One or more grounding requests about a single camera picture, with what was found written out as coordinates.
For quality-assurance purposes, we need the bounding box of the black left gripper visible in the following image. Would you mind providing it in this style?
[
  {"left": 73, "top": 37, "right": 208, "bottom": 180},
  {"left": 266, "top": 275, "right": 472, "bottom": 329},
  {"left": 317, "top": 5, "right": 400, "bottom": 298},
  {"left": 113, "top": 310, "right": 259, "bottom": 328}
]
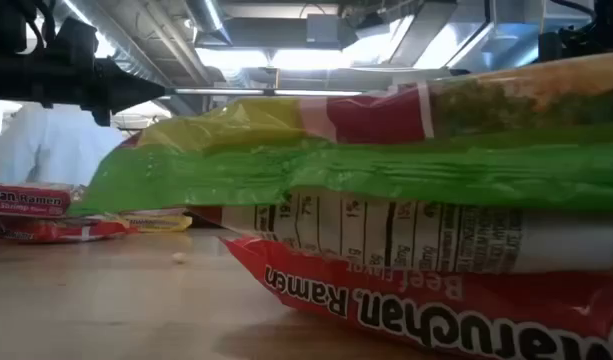
[{"left": 0, "top": 49, "right": 167, "bottom": 127}]

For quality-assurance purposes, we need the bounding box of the red beef ramen pack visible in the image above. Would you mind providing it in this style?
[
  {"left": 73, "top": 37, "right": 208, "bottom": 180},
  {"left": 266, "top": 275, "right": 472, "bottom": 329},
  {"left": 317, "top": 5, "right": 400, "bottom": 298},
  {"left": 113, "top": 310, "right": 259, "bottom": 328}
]
[
  {"left": 219, "top": 235, "right": 613, "bottom": 360},
  {"left": 0, "top": 214, "right": 140, "bottom": 245},
  {"left": 189, "top": 189, "right": 613, "bottom": 276}
]

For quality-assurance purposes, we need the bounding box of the suspended linear light bar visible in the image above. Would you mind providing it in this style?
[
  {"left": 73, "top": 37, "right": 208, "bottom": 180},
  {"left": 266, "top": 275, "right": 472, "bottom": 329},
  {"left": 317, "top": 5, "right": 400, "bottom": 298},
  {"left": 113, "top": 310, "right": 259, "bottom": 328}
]
[{"left": 165, "top": 87, "right": 365, "bottom": 98}]

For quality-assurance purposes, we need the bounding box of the yellow creamy chicken ramen pack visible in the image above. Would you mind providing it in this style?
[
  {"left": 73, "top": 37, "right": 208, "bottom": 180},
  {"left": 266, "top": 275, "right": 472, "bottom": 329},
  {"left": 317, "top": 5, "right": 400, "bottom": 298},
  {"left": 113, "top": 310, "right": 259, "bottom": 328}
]
[{"left": 119, "top": 213, "right": 193, "bottom": 234}]

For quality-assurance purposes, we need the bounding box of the grey ceiling box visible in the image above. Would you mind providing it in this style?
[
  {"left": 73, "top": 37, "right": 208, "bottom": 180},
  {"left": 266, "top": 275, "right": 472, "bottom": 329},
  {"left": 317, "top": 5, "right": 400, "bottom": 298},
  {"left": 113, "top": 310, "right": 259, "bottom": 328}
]
[{"left": 305, "top": 13, "right": 343, "bottom": 45}]

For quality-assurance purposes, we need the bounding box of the silver spiral air duct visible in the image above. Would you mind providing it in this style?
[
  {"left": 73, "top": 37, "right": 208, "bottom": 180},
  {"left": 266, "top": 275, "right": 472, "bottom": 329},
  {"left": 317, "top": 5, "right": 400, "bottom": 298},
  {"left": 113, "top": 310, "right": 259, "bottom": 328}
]
[{"left": 60, "top": 0, "right": 173, "bottom": 90}]

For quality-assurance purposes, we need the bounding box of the rectangular sheet metal duct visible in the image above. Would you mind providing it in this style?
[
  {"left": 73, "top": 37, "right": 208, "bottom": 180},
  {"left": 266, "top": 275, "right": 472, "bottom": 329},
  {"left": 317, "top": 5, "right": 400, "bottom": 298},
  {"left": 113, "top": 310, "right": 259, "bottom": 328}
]
[{"left": 388, "top": 0, "right": 540, "bottom": 71}]

